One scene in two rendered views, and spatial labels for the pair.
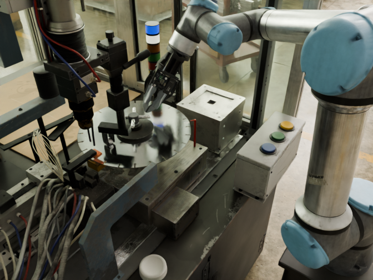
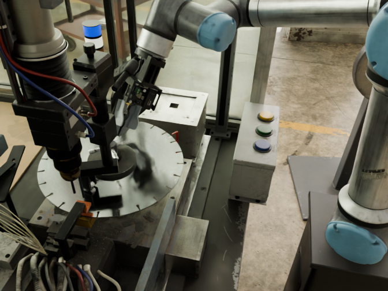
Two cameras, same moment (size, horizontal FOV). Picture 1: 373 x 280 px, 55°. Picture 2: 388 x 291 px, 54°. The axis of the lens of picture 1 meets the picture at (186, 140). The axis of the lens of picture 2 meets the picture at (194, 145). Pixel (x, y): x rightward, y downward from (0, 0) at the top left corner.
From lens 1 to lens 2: 0.31 m
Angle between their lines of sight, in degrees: 19
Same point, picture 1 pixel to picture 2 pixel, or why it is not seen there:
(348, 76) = not seen: outside the picture
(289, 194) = not seen: hidden behind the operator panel
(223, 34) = (221, 28)
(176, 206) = (189, 239)
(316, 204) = (373, 200)
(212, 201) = (215, 219)
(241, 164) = (239, 170)
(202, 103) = (164, 108)
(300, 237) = (358, 237)
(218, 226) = (234, 245)
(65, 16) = (45, 33)
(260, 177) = (262, 179)
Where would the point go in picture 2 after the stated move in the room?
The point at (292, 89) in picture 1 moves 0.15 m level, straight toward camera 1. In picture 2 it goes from (261, 75) to (272, 102)
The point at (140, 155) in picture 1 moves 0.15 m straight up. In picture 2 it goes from (138, 191) to (133, 137)
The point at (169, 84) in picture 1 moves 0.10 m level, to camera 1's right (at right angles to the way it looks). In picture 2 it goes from (149, 97) to (191, 89)
